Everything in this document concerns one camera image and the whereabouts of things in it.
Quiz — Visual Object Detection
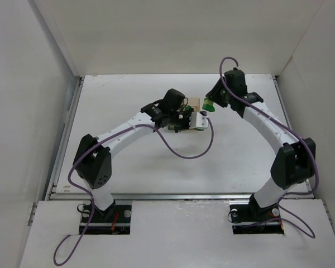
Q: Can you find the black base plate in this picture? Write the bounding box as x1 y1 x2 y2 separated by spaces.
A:
228 204 284 235
76 203 132 235

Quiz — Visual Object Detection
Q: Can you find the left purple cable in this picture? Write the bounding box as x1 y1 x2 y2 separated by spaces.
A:
53 111 214 266

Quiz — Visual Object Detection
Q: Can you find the orange transparent container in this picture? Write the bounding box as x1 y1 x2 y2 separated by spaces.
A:
184 97 204 132

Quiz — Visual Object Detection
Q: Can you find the purple cable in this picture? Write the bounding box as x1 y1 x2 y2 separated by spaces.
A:
218 56 320 239
53 111 214 266

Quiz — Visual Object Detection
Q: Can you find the green lego stack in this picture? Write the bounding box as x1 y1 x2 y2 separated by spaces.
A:
202 97 215 112

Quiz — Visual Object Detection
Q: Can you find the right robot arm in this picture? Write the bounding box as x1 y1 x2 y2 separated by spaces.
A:
203 68 318 223

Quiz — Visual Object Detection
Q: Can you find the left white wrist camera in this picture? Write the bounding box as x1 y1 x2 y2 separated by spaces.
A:
188 112 209 131

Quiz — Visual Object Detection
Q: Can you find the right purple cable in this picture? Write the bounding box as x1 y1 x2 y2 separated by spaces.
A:
218 56 320 239

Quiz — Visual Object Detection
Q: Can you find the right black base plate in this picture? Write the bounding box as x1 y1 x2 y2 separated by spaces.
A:
228 204 284 235

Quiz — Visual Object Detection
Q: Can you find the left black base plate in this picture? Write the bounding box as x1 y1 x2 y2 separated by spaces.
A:
76 203 132 235

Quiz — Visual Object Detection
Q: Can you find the grey transparent container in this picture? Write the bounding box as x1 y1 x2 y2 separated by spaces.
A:
167 125 181 133

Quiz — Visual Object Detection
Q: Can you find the aluminium front rail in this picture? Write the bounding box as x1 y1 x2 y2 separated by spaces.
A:
49 191 315 201

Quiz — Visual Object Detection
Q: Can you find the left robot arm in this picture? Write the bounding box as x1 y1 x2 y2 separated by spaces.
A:
74 89 190 220

